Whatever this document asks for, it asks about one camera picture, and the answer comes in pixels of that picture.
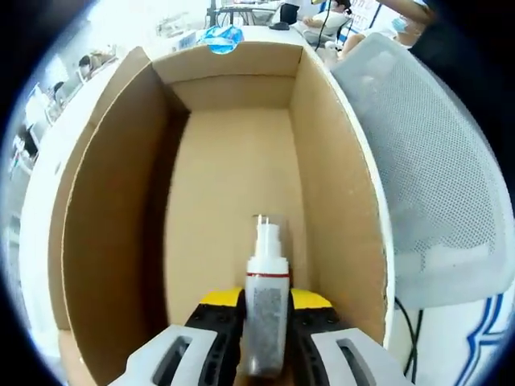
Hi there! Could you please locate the white pump bottle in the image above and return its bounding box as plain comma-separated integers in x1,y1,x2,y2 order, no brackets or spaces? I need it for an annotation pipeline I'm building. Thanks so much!
240,214,291,377

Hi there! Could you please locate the grey mesh office chair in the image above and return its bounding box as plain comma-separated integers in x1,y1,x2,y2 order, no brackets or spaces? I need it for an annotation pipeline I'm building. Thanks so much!
329,31,508,310

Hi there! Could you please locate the blue wet wipes pack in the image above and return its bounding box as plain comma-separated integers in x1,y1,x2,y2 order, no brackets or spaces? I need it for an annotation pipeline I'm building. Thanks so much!
199,24,245,55

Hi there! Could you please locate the small white printed carton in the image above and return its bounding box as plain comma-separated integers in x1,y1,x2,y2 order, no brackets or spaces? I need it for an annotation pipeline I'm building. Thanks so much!
172,34,199,51

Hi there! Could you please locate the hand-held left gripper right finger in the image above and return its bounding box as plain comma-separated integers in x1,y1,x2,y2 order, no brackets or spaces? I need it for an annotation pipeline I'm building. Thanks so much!
283,288,415,386

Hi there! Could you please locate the black floor cable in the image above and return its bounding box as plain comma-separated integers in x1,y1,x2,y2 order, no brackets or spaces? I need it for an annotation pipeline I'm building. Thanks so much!
396,297,423,375

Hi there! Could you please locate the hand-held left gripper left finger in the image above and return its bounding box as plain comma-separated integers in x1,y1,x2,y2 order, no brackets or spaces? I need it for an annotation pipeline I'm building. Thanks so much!
126,287,246,386

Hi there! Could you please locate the brown cardboard shoe box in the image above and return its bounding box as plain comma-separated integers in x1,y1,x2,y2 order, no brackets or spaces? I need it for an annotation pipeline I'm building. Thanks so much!
47,42,389,386

